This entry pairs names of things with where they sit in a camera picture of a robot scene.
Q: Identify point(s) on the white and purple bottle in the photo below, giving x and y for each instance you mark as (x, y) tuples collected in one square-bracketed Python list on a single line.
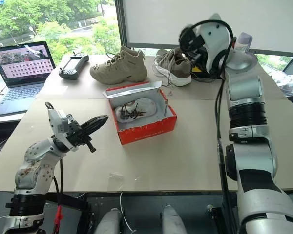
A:
[(244, 40)]

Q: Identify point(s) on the dark grey remote controller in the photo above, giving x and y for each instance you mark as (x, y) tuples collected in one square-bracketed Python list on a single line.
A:
[(72, 65)]

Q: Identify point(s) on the white board panel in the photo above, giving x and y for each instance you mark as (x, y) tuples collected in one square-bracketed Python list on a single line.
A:
[(161, 22)]

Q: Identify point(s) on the blue laptop computer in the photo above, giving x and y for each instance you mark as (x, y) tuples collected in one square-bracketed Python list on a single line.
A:
[(22, 65)]

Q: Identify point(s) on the small clear plastic piece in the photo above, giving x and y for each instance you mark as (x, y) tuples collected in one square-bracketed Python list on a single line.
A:
[(170, 92)]

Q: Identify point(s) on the clear plastic bag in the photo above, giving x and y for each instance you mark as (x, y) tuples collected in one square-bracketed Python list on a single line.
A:
[(291, 81)]

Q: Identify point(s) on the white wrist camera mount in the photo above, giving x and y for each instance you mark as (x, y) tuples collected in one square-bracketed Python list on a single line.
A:
[(55, 122), (216, 41)]

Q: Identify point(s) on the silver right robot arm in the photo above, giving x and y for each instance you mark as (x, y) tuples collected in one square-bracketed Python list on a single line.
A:
[(249, 151)]

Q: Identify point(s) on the beige high-top boot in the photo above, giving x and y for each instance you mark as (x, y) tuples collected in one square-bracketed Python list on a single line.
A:
[(122, 70)]

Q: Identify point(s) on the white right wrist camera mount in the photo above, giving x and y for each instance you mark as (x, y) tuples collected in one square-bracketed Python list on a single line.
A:
[(216, 41)]

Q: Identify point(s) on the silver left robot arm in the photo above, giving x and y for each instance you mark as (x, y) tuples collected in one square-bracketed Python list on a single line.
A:
[(34, 168)]

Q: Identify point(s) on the grey and white sneaker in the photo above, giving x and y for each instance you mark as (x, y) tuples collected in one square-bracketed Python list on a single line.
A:
[(179, 70)]

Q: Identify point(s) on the grey rounded shape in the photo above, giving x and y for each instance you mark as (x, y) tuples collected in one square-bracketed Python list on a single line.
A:
[(172, 220), (110, 223)]

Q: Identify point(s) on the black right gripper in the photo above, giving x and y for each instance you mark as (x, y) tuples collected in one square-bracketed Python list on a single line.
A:
[(197, 52)]

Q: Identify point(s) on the white shoe with dark laces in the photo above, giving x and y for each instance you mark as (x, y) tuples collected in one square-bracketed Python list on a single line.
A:
[(146, 107)]

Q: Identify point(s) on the red cardboard shoebox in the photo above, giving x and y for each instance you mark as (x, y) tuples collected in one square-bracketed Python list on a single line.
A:
[(149, 132)]

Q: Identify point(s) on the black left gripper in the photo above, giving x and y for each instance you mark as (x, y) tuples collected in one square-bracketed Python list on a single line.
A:
[(75, 137)]

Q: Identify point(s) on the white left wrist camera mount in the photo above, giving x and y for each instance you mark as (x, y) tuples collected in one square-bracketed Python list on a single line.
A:
[(55, 122)]

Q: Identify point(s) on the black and yellow object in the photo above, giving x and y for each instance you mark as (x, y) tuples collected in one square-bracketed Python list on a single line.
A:
[(197, 71)]

